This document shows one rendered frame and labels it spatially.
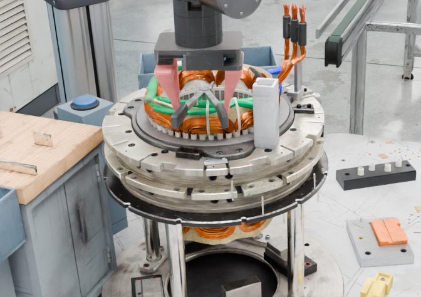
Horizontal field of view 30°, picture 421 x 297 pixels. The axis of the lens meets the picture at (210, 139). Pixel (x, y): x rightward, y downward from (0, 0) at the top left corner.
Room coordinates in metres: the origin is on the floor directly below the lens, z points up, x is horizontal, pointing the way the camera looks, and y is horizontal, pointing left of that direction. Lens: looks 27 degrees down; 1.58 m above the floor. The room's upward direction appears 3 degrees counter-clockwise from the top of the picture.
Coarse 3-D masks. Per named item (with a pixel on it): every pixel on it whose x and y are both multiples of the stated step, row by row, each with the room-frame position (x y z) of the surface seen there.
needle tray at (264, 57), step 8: (248, 48) 1.39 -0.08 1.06; (256, 48) 1.39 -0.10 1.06; (264, 48) 1.39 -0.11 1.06; (272, 48) 1.37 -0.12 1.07; (144, 56) 1.38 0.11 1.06; (152, 56) 1.38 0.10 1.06; (248, 56) 1.39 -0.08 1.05; (256, 56) 1.39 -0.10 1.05; (264, 56) 1.39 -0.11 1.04; (272, 56) 1.36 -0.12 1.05; (144, 64) 1.38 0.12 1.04; (152, 64) 1.38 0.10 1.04; (248, 64) 1.39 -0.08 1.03; (256, 64) 1.39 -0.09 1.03; (264, 64) 1.39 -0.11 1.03; (272, 64) 1.36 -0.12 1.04; (144, 72) 1.38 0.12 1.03; (152, 72) 1.38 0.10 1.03; (144, 80) 1.28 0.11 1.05
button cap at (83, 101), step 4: (80, 96) 1.25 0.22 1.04; (84, 96) 1.24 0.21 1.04; (88, 96) 1.24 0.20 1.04; (92, 96) 1.24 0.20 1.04; (76, 100) 1.23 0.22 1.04; (80, 100) 1.23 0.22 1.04; (84, 100) 1.23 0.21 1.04; (88, 100) 1.23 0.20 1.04; (92, 100) 1.23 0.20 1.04; (76, 104) 1.22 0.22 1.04; (80, 104) 1.22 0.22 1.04; (84, 104) 1.22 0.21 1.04; (88, 104) 1.22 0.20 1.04; (92, 104) 1.22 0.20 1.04
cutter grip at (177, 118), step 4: (180, 104) 0.89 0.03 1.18; (184, 104) 0.89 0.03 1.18; (180, 108) 0.88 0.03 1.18; (184, 108) 0.88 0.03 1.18; (176, 112) 0.87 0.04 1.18; (180, 112) 0.87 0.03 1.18; (184, 112) 0.88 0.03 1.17; (172, 116) 0.86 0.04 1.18; (176, 116) 0.86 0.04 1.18; (180, 116) 0.87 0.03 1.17; (184, 116) 0.88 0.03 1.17; (172, 120) 0.86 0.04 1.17; (176, 120) 0.86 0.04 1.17; (180, 120) 0.87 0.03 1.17; (172, 124) 0.86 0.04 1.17; (176, 124) 0.86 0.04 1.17
